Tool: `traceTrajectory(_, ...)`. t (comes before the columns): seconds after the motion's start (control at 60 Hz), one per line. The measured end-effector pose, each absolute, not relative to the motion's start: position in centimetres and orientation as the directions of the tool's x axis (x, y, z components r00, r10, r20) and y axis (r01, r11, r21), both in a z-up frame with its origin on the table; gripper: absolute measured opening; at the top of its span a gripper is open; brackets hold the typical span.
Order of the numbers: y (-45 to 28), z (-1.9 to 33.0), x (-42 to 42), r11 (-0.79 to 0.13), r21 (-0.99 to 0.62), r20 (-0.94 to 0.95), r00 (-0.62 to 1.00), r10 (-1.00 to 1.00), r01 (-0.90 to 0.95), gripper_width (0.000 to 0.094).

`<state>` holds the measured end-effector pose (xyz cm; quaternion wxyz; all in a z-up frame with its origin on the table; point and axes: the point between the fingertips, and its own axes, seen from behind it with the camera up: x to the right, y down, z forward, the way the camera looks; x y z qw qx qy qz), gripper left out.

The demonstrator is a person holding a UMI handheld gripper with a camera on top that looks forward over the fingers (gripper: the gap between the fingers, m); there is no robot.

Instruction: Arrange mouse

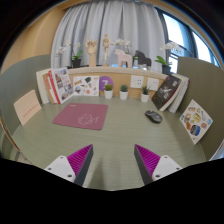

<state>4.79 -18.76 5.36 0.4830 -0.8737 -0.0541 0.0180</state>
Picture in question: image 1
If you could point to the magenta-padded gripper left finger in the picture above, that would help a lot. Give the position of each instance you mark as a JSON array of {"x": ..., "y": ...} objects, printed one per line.
[{"x": 63, "y": 166}]

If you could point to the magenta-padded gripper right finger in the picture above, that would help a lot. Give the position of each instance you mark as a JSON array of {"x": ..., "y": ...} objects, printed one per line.
[{"x": 165, "y": 165}]

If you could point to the dark grey computer mouse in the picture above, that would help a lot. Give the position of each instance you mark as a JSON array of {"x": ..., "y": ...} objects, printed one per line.
[{"x": 153, "y": 116}]

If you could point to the pink mouse pad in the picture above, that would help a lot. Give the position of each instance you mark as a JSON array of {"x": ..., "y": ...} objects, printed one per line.
[{"x": 80, "y": 115}]

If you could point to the colourful food sticker sheet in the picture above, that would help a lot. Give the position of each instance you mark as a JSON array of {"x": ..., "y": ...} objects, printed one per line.
[{"x": 196, "y": 121}]

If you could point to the beige printed card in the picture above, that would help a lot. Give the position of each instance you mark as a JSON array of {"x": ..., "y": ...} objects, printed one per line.
[{"x": 27, "y": 107}]

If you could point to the spiky succulent in white pot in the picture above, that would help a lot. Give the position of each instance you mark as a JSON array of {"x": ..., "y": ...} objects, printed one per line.
[{"x": 145, "y": 97}]

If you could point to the black cover book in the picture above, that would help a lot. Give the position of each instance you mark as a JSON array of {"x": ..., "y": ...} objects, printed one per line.
[{"x": 166, "y": 90}]

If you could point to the red-edged photo magazine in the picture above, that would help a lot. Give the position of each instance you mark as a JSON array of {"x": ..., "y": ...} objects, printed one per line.
[{"x": 61, "y": 85}]

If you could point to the small succulent in white pot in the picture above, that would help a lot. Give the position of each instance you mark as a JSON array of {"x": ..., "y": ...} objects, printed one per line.
[
  {"x": 108, "y": 94},
  {"x": 123, "y": 95}
]

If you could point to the white books behind magazine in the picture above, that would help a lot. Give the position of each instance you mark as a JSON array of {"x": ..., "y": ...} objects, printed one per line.
[{"x": 41, "y": 86}]

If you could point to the white sticker sheet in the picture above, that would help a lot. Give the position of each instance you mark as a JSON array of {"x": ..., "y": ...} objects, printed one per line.
[{"x": 86, "y": 86}]

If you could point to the purple round number sign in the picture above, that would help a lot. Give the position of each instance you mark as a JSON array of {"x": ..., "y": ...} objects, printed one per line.
[{"x": 105, "y": 81}]

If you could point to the white orchid in black pot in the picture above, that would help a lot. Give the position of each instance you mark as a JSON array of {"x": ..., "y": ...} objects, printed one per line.
[
  {"x": 76, "y": 62},
  {"x": 124, "y": 42},
  {"x": 166, "y": 69}
]

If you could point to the dark grey horse figure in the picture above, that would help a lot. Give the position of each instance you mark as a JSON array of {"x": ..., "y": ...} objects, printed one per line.
[{"x": 142, "y": 58}]

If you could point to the pink horse figure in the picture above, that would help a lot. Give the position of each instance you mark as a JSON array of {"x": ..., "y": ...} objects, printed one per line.
[{"x": 122, "y": 57}]

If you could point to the wooden hand model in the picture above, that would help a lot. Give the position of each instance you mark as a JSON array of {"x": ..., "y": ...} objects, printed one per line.
[{"x": 92, "y": 50}]

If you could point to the wooden artist mannequin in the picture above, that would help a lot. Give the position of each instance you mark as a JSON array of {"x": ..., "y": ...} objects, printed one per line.
[{"x": 106, "y": 45}]

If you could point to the grey curtain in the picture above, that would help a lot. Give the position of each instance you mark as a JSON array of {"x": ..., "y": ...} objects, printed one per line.
[{"x": 133, "y": 23}]

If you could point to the white wall socket plate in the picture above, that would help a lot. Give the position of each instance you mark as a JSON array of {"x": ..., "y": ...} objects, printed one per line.
[
  {"x": 137, "y": 81},
  {"x": 153, "y": 84}
]

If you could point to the window with dark frame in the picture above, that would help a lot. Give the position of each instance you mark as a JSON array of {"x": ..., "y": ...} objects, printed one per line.
[{"x": 175, "y": 33}]

